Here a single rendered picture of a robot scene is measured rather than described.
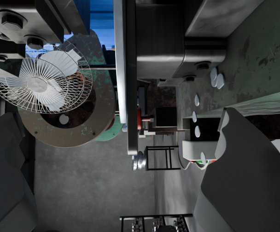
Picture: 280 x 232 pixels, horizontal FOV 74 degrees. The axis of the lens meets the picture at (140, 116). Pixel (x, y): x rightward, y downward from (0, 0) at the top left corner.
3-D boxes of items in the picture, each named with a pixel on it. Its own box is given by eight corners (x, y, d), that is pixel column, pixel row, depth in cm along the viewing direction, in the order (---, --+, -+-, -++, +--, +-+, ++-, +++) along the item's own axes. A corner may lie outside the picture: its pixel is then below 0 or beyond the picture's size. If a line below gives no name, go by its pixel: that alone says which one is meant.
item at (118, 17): (122, -160, 21) (115, -161, 21) (120, 46, 10) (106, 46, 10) (128, 36, 48) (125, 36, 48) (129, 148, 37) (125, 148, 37)
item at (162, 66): (242, 154, 21) (122, 157, 21) (198, 145, 35) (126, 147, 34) (229, -50, 23) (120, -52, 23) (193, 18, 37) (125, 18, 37)
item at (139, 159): (180, 170, 301) (131, 171, 297) (174, 170, 344) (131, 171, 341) (178, 145, 312) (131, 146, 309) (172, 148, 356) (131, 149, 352)
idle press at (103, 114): (225, 147, 156) (11, 152, 148) (189, 138, 254) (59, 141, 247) (218, -29, 163) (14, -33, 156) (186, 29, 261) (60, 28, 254)
